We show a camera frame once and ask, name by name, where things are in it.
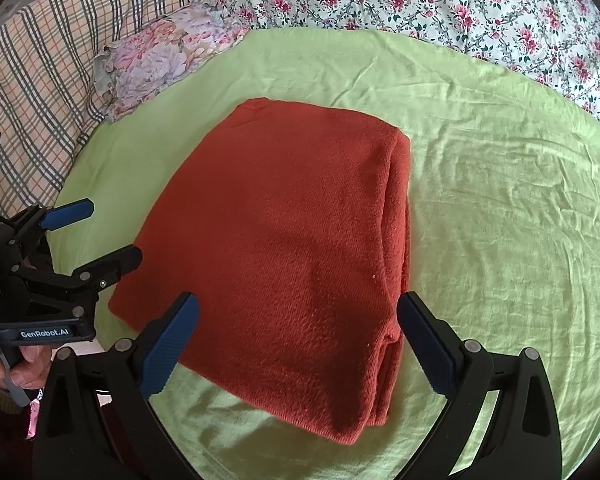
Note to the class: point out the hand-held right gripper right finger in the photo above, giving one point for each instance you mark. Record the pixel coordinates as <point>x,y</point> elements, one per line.
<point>430,345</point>

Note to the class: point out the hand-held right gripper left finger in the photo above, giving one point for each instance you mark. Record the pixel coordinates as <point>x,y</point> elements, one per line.
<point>170,345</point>

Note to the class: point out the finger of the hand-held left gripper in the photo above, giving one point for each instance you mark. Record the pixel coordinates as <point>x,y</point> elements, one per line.
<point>110,266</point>
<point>67,213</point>

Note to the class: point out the orange knit sweater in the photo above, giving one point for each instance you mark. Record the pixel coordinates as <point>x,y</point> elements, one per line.
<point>280,235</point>

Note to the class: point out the person's left hand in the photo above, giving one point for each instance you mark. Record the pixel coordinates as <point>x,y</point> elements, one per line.
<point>27,370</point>

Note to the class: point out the pink ribbon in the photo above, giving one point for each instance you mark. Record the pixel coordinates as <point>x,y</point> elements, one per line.
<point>32,415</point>

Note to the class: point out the light green bed sheet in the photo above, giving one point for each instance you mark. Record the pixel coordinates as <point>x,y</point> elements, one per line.
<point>505,210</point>

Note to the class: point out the pastel floral pillow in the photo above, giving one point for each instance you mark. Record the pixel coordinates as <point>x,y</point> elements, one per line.
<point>155,60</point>

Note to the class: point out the rose print bed sheet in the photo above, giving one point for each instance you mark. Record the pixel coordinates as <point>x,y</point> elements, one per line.
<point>430,0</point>

